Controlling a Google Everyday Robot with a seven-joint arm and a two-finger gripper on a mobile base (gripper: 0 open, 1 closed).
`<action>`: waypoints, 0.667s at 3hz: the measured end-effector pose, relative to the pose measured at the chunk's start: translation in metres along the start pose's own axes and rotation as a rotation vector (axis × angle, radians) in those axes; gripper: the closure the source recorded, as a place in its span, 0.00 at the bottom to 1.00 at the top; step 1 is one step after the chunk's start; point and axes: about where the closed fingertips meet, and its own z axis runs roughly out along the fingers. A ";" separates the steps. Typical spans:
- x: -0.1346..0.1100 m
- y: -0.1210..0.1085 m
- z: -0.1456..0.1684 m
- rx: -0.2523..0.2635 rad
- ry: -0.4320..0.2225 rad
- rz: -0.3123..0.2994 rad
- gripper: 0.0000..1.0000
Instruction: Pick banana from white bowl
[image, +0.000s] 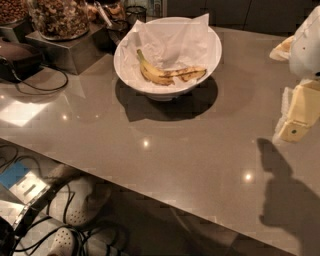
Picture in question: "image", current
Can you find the dark round device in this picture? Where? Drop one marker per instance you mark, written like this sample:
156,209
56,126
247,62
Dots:
18,61

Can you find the black mesh cup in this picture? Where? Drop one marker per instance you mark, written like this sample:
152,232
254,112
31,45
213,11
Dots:
135,13

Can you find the grey metal stand block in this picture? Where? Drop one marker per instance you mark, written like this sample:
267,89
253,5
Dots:
73,56

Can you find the white paper liner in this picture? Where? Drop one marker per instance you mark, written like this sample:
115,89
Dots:
164,56

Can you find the small snack jar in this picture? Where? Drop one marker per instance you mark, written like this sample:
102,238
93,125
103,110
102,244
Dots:
113,9

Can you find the glass jar of brown nuts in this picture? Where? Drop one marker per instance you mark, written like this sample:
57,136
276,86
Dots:
12,11

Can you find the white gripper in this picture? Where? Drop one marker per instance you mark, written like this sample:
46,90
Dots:
306,50

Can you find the white perforated clog shoe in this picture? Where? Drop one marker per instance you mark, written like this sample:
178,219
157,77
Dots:
80,201

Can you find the white ceramic bowl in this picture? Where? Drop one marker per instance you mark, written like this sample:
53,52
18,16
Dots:
169,43

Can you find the yellow spotted banana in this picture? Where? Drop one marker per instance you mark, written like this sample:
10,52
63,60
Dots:
166,77

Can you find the grey metal box with blue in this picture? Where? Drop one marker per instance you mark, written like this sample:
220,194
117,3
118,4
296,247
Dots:
27,187

